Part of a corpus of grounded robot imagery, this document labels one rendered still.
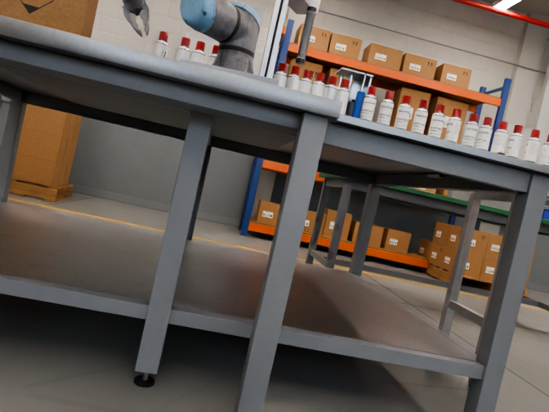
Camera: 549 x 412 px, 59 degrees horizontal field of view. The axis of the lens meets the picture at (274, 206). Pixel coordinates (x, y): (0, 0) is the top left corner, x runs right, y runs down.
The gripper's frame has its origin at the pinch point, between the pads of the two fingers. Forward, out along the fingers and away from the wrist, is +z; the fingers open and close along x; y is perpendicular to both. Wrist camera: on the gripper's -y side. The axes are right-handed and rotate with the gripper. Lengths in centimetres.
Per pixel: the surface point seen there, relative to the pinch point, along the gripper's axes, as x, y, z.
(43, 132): 126, 304, -30
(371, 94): -78, -1, 47
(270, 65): -39, -16, 28
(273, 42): -42.9, -15.4, 20.5
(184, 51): -12.3, -1.2, 11.1
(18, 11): 30, -42, -1
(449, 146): -71, -65, 71
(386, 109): -82, -2, 55
